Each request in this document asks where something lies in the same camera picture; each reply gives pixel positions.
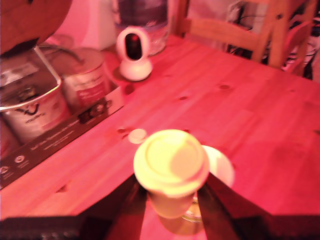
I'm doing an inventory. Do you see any cream coffee capsule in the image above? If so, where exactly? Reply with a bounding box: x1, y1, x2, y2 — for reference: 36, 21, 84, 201
132, 128, 211, 220

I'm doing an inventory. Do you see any illustrated coffee mug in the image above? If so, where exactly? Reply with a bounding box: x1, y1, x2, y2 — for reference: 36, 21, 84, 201
149, 144, 236, 236

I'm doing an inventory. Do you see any small pale round disc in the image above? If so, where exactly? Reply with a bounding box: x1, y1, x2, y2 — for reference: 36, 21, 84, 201
128, 128, 148, 145

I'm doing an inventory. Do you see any dark cardboard tray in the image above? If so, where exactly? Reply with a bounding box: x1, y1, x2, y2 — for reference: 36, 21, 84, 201
0, 85, 126, 191

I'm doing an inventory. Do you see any metal tin red label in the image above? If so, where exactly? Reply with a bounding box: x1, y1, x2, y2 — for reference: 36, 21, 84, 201
60, 46, 111, 114

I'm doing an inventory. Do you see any metal tin plain label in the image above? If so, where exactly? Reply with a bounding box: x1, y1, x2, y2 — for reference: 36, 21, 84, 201
0, 121, 21, 159

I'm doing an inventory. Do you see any wooden chair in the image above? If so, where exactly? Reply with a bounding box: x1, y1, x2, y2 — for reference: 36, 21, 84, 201
171, 0, 320, 79

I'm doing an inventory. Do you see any large clear water bottle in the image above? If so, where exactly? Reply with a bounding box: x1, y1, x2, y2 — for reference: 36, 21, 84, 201
111, 0, 171, 57

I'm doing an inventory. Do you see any cork globe on metal stand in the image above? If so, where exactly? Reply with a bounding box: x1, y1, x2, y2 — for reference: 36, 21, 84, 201
0, 0, 74, 112

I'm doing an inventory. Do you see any small white round camera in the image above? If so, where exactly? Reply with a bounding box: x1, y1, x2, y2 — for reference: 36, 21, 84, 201
115, 26, 154, 82

